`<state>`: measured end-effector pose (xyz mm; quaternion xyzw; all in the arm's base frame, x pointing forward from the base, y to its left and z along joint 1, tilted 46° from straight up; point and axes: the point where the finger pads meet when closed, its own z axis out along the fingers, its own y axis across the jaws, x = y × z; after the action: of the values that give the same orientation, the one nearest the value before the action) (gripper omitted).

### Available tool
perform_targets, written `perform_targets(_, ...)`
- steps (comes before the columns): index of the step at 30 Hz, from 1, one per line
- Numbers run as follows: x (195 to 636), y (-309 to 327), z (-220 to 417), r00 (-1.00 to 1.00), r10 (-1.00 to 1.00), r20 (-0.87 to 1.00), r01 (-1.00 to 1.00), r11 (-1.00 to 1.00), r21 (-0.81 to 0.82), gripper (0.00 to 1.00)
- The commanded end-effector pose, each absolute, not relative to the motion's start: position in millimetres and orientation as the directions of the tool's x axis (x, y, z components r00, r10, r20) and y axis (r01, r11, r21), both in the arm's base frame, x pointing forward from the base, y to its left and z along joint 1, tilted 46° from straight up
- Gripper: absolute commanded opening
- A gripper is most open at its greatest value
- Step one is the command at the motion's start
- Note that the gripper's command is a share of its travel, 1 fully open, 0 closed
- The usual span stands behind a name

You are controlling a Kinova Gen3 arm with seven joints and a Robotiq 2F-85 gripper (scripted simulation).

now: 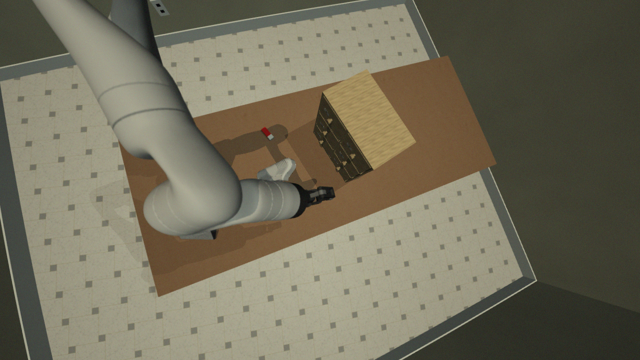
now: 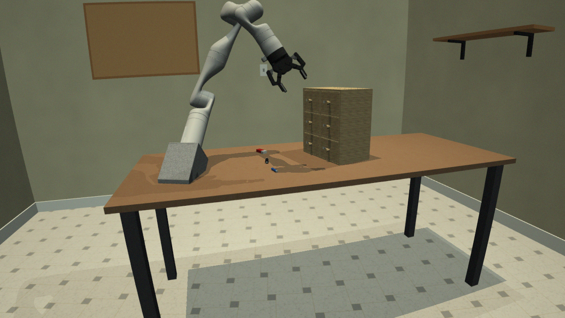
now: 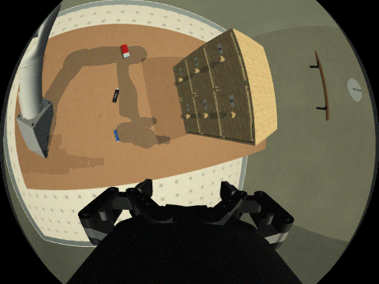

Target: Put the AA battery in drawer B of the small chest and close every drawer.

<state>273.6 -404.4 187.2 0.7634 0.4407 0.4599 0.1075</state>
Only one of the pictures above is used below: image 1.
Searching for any brown wooden drawer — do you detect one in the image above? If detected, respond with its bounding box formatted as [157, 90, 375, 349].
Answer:
[314, 125, 333, 156]
[341, 133, 371, 174]
[316, 113, 339, 149]
[320, 96, 347, 140]
[335, 144, 360, 177]
[330, 152, 351, 181]

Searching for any small wooden chest of drawers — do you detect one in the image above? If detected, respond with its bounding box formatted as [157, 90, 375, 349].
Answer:
[313, 69, 416, 182]

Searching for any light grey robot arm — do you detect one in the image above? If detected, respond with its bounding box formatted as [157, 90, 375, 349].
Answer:
[32, 0, 300, 236]

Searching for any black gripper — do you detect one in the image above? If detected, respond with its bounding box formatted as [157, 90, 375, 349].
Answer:
[289, 182, 336, 219]

